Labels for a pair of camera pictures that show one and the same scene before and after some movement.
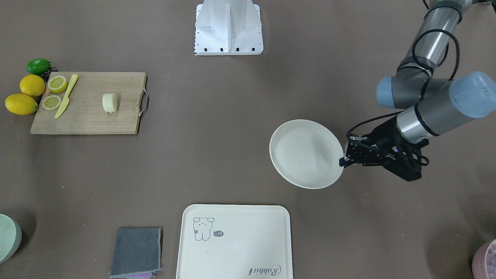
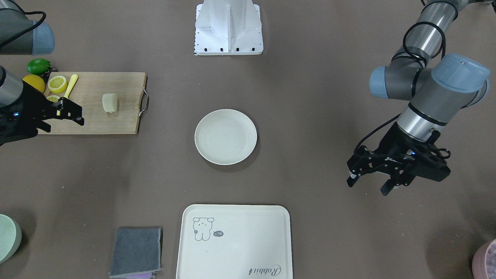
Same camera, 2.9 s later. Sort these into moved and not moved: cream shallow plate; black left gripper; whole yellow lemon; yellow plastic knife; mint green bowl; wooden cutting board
Moved: black left gripper; cream shallow plate
Not moved: mint green bowl; wooden cutting board; yellow plastic knife; whole yellow lemon
